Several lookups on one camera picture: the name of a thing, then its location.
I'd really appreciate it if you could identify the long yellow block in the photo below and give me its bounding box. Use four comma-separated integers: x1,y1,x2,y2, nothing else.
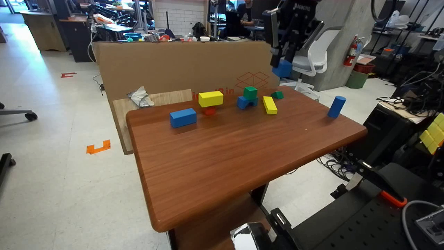
263,95,279,117

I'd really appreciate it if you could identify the cardboard sheet with red lines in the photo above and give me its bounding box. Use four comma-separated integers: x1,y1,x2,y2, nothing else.
93,41,282,105

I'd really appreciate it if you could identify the yellow foam pad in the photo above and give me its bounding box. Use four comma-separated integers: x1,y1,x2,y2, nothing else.
418,112,444,157

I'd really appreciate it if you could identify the cluttered side desk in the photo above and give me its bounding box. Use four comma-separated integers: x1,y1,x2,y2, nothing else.
377,95,439,125

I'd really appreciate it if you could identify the blue box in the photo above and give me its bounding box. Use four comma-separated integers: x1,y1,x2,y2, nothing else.
272,60,295,80

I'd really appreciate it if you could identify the white office chair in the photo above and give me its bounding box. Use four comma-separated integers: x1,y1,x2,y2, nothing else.
291,27,342,102

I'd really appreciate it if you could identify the shiny metal clamp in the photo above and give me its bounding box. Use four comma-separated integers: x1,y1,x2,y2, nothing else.
229,221,279,250

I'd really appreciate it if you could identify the grey office chair base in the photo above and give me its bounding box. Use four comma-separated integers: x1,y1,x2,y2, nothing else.
0,102,39,124

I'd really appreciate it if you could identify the green bin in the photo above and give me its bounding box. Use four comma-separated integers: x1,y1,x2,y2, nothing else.
346,70,371,91

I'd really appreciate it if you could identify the square green block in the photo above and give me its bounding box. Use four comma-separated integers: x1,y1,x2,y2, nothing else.
243,85,260,102

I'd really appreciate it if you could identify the blue arch block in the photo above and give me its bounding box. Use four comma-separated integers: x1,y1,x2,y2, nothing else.
236,95,260,112

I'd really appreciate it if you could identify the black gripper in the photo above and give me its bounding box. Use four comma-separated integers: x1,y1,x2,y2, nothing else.
271,45,293,67

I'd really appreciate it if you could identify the square blue block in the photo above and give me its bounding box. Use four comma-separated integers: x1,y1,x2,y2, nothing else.
328,95,347,120

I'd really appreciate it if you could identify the orange handle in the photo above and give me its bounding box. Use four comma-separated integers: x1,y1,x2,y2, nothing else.
379,189,410,210

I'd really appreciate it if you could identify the light plywood board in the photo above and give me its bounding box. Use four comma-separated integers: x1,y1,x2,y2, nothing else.
112,88,195,156

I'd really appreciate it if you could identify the white plastic bag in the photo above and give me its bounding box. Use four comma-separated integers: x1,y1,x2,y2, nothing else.
386,9,414,32

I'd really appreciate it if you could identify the wooden table base panel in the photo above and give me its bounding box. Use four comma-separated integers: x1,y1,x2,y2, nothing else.
171,185,272,250

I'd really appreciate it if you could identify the grey electronics box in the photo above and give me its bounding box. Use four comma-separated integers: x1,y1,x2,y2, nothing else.
415,207,444,248

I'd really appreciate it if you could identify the red fire extinguisher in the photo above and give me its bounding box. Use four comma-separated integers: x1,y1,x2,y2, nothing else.
343,35,367,68

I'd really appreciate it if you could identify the wooden cabinet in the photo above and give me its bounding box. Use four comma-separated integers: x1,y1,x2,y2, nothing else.
20,10,67,53

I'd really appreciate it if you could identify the grey cable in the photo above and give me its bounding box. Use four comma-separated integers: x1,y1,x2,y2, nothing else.
400,199,444,250

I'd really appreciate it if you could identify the crumpled white cloth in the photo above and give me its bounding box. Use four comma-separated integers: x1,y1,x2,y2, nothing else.
128,85,156,110

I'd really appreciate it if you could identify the rectangular blue block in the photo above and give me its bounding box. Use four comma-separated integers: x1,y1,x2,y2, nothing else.
168,107,199,131

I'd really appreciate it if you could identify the black cabinet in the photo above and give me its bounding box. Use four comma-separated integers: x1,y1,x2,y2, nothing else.
59,17,96,64

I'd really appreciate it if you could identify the black equipment cart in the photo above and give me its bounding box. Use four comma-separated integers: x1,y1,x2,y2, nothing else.
268,162,444,250

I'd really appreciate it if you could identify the rectangular yellow block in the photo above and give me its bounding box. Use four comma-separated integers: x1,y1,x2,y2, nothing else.
198,89,225,109

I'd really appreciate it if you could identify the bundle of floor cables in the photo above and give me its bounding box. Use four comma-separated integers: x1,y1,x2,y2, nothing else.
318,152,367,184

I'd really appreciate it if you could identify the orange floor bracket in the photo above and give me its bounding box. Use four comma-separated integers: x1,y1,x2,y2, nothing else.
85,139,113,156

